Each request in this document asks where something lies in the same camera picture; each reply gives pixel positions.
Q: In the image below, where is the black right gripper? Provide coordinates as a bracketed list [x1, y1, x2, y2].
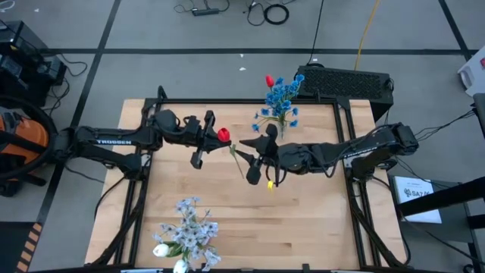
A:
[234, 123, 283, 186]

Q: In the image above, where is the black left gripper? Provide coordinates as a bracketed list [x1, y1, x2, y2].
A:
[190, 110, 233, 170]

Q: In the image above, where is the black computer case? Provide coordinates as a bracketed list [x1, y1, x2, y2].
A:
[294, 64, 395, 122]

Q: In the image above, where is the black power strip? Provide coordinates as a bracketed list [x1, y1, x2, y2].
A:
[191, 7, 221, 17]

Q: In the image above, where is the white printed paper sheet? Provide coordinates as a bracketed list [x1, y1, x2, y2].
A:
[393, 175, 443, 224]

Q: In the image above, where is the orange vacuum cleaner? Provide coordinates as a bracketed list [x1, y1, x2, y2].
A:
[0, 105, 51, 198]

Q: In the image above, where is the black equipment case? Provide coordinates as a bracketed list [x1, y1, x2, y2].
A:
[0, 20, 68, 108]

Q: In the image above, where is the white box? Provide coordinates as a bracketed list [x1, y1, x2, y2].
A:
[457, 45, 485, 98]

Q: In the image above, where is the coiled black cable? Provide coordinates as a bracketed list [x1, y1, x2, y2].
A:
[263, 3, 291, 27]

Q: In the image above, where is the black computer power cable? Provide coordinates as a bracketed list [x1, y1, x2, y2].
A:
[305, 0, 326, 66]

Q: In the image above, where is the yellow floor cable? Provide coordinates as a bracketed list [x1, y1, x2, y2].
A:
[354, 0, 381, 71]

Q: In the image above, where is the black vacuum hose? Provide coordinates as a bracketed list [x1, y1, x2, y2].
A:
[0, 93, 60, 181]

